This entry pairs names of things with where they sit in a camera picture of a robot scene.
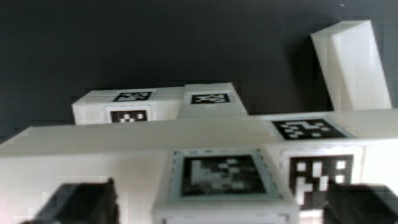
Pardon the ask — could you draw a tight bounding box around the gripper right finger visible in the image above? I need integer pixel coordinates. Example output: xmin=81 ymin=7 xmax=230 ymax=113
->
xmin=324 ymin=183 xmax=398 ymax=224

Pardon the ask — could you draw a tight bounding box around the white tagged cube nut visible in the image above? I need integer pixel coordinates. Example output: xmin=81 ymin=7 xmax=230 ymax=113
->
xmin=152 ymin=147 xmax=299 ymax=224

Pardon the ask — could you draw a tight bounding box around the white right fence bar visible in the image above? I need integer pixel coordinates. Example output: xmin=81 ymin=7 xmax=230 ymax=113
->
xmin=312 ymin=20 xmax=393 ymax=111

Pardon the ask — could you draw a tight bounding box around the white chair leg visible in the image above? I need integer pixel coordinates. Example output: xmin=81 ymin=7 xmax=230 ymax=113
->
xmin=74 ymin=83 xmax=248 ymax=125

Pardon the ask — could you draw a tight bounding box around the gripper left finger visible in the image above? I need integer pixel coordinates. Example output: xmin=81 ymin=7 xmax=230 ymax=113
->
xmin=24 ymin=179 xmax=120 ymax=224

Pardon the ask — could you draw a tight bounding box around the white chair back frame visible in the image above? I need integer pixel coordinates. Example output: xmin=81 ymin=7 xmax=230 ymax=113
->
xmin=0 ymin=109 xmax=398 ymax=224

